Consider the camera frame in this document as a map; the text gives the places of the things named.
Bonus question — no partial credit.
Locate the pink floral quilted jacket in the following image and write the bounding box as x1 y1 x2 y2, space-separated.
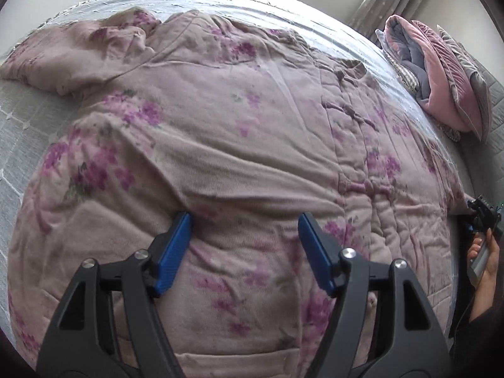
0 7 476 378

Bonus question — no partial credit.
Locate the person's right hand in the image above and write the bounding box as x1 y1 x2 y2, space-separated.
467 229 500 323

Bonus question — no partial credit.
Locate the grey white quilted bedspread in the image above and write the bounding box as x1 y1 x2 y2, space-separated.
0 0 479 339

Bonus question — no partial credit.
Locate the pink folded blanket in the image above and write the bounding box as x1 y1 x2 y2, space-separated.
375 14 473 132

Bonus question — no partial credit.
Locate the pink grey pleated pillow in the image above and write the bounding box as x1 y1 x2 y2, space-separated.
413 20 492 143

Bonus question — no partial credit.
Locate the person's right forearm dark sleeve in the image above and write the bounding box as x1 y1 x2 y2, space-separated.
450 303 503 377

